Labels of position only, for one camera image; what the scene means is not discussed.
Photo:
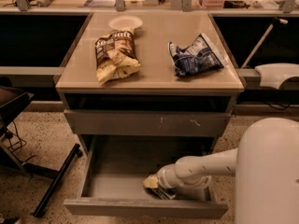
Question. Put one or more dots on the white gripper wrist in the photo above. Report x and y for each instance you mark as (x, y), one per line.
(163, 177)

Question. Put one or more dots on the silver blue redbull can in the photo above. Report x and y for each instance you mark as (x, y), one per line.
(164, 194)

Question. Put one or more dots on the black cart with legs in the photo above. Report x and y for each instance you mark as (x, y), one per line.
(12, 102)

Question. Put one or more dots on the white stick with dark tip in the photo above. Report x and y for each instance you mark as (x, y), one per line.
(262, 39)

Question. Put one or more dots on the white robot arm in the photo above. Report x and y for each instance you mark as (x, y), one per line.
(265, 166)

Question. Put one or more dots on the grey drawer cabinet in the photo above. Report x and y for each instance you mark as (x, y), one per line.
(155, 86)

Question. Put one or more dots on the closed upper drawer front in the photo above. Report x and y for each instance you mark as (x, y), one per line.
(150, 123)

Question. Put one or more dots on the brown salt chip bag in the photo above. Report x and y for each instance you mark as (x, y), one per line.
(115, 55)

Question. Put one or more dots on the open lower drawer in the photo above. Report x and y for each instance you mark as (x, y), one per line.
(116, 167)

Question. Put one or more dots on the white curved chair armrest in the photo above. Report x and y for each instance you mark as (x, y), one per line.
(273, 75)

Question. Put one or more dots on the blue chip bag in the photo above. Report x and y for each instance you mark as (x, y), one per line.
(200, 57)

